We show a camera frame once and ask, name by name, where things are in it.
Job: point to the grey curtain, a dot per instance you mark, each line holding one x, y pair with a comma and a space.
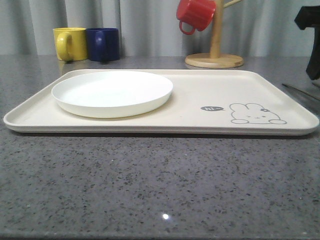
250, 28

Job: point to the red ribbed mug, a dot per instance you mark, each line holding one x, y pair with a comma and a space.
196, 13

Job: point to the white round plate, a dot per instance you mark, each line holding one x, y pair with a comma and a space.
112, 94

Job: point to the yellow mug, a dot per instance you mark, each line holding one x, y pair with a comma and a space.
70, 43

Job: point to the wooden mug tree stand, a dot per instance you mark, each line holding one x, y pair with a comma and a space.
215, 59

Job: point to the beige rabbit serving tray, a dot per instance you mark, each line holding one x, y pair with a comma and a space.
231, 102

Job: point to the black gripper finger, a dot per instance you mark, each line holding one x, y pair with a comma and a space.
309, 17

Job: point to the dark blue mug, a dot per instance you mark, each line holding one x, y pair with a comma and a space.
103, 44

